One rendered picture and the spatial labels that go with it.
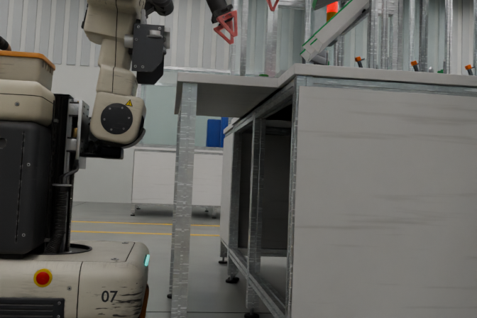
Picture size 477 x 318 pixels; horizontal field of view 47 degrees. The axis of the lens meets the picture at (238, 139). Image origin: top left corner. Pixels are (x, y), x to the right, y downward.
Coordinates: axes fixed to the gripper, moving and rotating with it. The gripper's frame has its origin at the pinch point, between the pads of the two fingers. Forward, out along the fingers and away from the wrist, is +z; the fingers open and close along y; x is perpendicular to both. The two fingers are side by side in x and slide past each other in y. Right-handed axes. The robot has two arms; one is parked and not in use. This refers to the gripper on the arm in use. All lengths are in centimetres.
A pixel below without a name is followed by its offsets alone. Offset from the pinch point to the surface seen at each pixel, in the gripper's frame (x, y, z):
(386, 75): -20, -70, 39
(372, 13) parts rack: -23, -49, 15
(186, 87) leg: 34, -46, 41
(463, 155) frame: -42, -70, 60
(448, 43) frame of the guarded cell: -121, 87, -14
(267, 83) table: 9, -48, 39
